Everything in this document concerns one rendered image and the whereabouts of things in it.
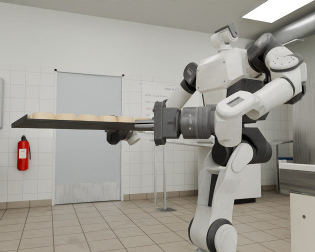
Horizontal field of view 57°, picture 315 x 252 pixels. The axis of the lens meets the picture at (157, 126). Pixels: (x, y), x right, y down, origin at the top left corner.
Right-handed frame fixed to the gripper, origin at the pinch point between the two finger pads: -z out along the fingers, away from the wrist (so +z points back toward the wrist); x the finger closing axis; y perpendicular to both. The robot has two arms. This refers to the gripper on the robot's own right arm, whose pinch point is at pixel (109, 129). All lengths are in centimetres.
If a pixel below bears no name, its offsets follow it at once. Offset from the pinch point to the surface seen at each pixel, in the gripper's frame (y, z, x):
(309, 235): 65, -43, -25
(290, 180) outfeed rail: 62, -39, -14
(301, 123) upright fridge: 159, 390, 25
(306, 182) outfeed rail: 65, -42, -14
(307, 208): 64, -43, -19
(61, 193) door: -202, 289, -84
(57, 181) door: -207, 286, -66
